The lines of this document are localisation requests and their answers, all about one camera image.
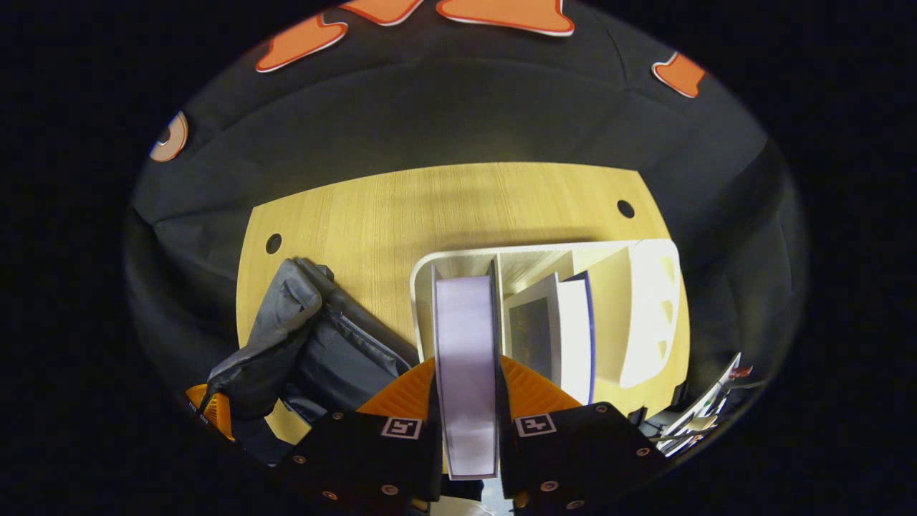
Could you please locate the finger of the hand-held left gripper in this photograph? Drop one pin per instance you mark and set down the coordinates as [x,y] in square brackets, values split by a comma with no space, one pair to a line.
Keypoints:
[218,416]

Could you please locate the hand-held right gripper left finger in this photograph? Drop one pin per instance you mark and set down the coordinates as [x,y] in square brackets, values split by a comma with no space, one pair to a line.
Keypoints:
[358,459]

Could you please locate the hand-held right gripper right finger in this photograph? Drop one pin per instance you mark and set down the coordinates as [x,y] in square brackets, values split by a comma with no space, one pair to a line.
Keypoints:
[573,451]

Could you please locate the grey schoolbag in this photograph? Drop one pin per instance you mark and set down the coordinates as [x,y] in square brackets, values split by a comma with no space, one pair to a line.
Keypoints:
[337,358]

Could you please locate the blue book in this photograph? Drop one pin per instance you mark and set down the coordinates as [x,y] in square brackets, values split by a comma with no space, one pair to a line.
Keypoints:
[573,337]

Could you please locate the white book with black spine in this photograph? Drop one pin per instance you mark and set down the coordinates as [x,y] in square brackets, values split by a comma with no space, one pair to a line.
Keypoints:
[466,358]

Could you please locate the white bookshelf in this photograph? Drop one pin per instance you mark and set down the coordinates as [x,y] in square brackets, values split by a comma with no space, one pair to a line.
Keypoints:
[645,315]

